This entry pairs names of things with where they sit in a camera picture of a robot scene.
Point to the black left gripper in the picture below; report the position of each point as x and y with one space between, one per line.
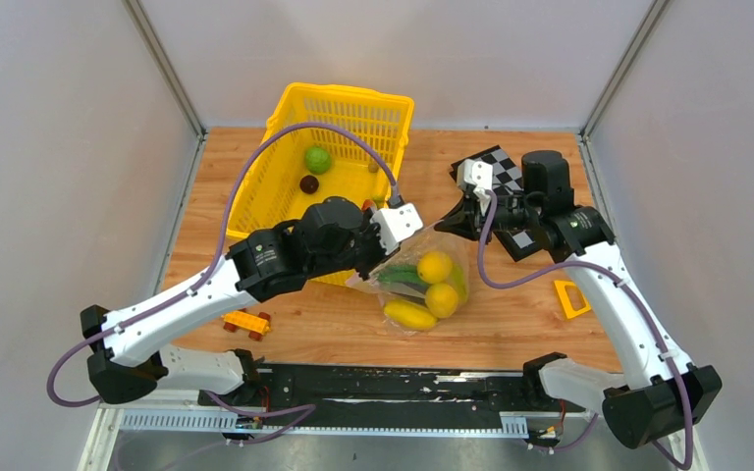
374 230

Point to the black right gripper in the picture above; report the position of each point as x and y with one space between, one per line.
466 220

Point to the green bean pod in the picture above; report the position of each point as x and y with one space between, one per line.
399 274

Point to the yellow lemon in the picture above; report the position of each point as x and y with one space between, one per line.
434 267

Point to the yellow green star fruit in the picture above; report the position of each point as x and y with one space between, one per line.
459 281

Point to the clear zip top bag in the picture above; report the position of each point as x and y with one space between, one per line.
425 284

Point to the yellow mango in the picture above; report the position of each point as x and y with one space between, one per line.
442 300

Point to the yellow plastic basket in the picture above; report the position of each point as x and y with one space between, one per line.
269 193

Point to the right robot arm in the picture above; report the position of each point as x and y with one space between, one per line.
658 390

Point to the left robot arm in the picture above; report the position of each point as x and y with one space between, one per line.
132 354

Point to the watermelon slice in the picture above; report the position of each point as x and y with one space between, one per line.
369 206

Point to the black white chessboard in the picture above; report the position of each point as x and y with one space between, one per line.
506 181

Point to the dark brown round fruit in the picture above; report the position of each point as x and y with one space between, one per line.
309 184

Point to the green round vegetable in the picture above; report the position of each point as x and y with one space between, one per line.
317 160

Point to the yellow toy car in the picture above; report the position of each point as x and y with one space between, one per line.
257 326

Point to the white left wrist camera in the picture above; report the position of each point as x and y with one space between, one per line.
395 225

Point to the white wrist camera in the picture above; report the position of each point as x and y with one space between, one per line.
475 179
395 225

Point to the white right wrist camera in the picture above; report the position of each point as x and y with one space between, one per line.
475 179

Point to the orange plastic handle piece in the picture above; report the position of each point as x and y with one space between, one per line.
571 299

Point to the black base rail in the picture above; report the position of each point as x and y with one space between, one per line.
358 401

